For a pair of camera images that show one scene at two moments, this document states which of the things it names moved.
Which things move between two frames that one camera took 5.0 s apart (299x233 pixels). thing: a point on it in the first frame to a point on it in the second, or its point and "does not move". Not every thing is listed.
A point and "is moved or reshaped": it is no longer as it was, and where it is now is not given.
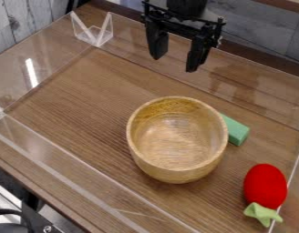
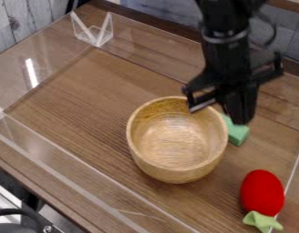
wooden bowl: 176,137 does not move
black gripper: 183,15 to 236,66
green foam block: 237,132 does not move
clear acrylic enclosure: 152,149 does not move
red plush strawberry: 264,188 is moved or reshaped
